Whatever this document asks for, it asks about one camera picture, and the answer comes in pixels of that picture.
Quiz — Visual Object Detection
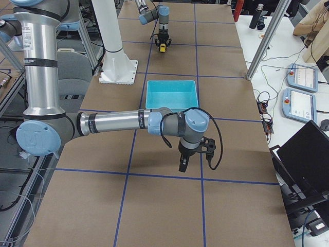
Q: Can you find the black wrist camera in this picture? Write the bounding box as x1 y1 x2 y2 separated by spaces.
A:
200 137 216 162

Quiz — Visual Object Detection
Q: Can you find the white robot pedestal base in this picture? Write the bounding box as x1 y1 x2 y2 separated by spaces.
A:
92 0 138 85

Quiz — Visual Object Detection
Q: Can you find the grey aluminium frame post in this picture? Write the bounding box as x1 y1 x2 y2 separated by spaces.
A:
246 0 291 81

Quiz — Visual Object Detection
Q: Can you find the far teach pendant tablet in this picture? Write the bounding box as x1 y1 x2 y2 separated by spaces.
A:
286 63 318 93

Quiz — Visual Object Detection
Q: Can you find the near teach pendant tablet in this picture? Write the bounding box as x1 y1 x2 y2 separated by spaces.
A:
282 87 317 123

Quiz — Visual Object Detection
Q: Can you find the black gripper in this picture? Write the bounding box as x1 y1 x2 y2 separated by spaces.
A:
155 29 172 49
178 140 201 172

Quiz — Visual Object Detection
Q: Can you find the black laptop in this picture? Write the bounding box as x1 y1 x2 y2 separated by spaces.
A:
269 119 329 214

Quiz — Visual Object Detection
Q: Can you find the grey office chair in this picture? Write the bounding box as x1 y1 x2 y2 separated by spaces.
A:
57 50 93 100

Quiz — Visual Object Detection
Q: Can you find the light blue plastic bin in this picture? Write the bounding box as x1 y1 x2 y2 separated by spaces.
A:
145 80 199 112

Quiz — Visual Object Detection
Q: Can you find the yellow beetle toy car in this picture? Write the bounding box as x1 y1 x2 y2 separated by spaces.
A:
159 44 167 52

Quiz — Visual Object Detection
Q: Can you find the black bottle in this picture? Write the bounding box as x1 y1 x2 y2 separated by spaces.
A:
249 4 264 29

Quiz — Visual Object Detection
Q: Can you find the teach pendant tablet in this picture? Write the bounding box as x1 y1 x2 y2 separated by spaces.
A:
282 87 317 123
286 63 318 93

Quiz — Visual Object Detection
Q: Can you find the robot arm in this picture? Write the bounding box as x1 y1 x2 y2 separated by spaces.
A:
135 0 172 52
13 1 215 172

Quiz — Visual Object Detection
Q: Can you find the black camera cable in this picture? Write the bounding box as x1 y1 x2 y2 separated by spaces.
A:
158 107 223 171

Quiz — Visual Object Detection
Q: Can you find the red bottle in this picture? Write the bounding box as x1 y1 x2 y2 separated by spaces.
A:
233 0 244 22

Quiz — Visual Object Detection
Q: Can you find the person in beige top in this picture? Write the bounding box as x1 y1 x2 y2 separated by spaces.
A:
293 1 328 52

